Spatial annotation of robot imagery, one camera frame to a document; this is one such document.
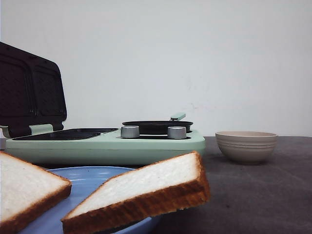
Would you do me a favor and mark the left silver control knob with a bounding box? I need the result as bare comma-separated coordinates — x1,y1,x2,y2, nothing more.
120,125,140,138

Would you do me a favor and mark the toast slice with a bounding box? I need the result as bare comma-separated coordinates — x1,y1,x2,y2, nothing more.
61,151,210,234
0,153,72,234

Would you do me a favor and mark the silver control knob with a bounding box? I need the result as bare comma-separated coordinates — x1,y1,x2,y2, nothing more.
167,126,187,139
120,125,140,138

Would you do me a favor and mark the beige ribbed bowl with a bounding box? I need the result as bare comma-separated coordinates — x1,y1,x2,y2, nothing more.
215,131,278,165

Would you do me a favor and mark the black sandwich maker lid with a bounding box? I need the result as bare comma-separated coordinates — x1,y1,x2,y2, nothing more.
0,43,67,138

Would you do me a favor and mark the black frying pan green handle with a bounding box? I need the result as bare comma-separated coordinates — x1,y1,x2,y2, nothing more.
122,112,193,135

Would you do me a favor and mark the right silver control knob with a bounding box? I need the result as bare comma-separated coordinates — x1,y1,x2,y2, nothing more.
167,126,187,139

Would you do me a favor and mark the mint green breakfast maker base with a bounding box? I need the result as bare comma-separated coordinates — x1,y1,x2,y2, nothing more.
1,124,206,165

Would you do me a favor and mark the blue plate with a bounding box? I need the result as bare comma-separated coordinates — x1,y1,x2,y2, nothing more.
17,166,161,234

